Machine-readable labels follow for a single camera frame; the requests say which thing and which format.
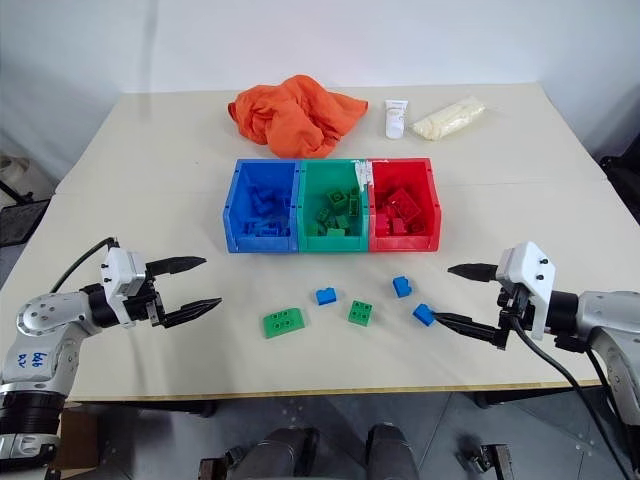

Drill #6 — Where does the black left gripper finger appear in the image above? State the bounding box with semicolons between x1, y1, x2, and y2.
144;255;208;278
163;297;223;330

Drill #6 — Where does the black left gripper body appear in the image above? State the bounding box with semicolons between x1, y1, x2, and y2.
119;273;170;330

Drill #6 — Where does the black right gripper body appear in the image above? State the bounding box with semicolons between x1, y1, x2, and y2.
495;282;532;335

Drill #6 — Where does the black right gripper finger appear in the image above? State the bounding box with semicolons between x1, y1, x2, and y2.
432;311;509;351
446;262;500;285

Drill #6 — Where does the large green curved brick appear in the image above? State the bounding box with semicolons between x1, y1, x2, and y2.
260;306;308;341

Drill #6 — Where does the red plastic bin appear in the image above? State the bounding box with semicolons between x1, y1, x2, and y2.
366;158;443;253

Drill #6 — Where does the large red brick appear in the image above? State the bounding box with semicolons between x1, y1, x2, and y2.
386;188;422;222

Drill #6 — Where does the blue flat brick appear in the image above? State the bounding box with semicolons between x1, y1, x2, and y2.
243;219;292;239

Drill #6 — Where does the blue plastic bin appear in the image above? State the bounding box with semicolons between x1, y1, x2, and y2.
222;158;303;254

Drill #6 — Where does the small green square brick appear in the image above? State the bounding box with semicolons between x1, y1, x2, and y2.
347;299;374;328

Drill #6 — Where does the dark rounded robot knee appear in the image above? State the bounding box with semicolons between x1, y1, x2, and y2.
365;422;420;480
234;426;322;480

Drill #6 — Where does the brown cardboard box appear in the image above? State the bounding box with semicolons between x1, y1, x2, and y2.
49;407;103;472

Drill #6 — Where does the green plastic bin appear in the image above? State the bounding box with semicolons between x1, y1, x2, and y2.
296;158;372;253

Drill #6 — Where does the clear bag of pale filling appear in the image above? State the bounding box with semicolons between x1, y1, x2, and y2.
410;95;487;142

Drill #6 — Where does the black stand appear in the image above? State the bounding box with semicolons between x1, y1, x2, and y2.
0;178;52;247

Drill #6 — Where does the white cream tube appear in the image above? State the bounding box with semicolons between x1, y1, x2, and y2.
383;98;410;140

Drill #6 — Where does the white cloth bag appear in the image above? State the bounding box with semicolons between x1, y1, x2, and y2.
0;155;32;182

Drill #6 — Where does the orange crumpled cloth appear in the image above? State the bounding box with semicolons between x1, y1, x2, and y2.
227;74;370;160

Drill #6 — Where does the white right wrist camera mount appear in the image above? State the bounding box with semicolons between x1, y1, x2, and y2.
494;241;558;342

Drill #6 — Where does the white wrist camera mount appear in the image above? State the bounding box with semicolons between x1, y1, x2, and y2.
494;241;558;342
98;247;148;303

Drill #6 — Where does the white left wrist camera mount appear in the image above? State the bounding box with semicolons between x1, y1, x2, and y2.
98;247;148;303

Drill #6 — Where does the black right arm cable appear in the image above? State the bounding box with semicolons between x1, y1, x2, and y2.
508;319;640;480

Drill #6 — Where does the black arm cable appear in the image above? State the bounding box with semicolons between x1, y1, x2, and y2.
49;236;120;294
508;319;640;480

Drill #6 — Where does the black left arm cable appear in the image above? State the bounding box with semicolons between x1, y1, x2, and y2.
49;236;120;294

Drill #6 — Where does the dark metal bracket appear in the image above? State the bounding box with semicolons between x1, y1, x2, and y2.
458;441;513;475

